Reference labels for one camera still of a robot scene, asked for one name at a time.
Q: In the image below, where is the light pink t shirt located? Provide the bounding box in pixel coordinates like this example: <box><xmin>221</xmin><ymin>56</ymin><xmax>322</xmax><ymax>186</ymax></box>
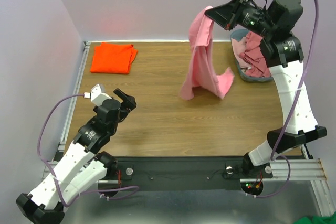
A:
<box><xmin>179</xmin><ymin>6</ymin><xmax>235</xmax><ymax>100</ymax></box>

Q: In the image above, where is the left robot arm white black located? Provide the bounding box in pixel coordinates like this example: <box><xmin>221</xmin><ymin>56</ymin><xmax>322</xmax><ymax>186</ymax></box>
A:
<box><xmin>16</xmin><ymin>84</ymin><xmax>139</xmax><ymax>223</ymax></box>

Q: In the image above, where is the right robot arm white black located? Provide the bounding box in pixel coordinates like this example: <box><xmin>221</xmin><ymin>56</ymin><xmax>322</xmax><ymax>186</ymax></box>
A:
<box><xmin>205</xmin><ymin>0</ymin><xmax>327</xmax><ymax>177</ymax></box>

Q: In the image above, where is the blue plastic laundry basket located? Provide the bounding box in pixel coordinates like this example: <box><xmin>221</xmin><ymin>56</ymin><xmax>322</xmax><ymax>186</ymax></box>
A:
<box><xmin>230</xmin><ymin>29</ymin><xmax>273</xmax><ymax>82</ymax></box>

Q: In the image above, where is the pale pink garment in basket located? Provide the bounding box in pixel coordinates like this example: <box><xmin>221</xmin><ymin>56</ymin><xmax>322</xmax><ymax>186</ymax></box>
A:
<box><xmin>231</xmin><ymin>36</ymin><xmax>250</xmax><ymax>69</ymax></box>

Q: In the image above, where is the folded orange t shirt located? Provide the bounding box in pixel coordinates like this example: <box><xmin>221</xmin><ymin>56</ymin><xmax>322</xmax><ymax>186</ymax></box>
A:
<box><xmin>90</xmin><ymin>42</ymin><xmax>138</xmax><ymax>74</ymax></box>

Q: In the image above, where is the dusty rose t shirt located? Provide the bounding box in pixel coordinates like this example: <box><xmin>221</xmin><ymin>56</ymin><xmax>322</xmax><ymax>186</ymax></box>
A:
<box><xmin>239</xmin><ymin>31</ymin><xmax>271</xmax><ymax>78</ymax></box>

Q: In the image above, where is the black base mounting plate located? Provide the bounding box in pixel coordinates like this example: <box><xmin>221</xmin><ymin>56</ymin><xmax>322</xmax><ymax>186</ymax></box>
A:
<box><xmin>98</xmin><ymin>156</ymin><xmax>272</xmax><ymax>191</ymax></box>

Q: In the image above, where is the green cloth at corner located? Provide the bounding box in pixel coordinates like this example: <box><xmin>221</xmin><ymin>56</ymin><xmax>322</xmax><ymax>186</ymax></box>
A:
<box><xmin>293</xmin><ymin>214</ymin><xmax>335</xmax><ymax>224</ymax></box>

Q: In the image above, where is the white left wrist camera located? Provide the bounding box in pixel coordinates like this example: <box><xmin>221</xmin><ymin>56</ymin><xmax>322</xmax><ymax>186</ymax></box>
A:
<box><xmin>83</xmin><ymin>84</ymin><xmax>111</xmax><ymax>106</ymax></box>

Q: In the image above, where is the left aluminium frame rail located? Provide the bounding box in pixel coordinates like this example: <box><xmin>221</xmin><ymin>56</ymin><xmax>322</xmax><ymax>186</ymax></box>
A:
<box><xmin>57</xmin><ymin>41</ymin><xmax>91</xmax><ymax>153</ymax></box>

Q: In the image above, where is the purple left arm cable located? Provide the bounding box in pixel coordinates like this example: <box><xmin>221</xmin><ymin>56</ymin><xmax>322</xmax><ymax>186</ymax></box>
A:
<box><xmin>36</xmin><ymin>93</ymin><xmax>140</xmax><ymax>208</ymax></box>

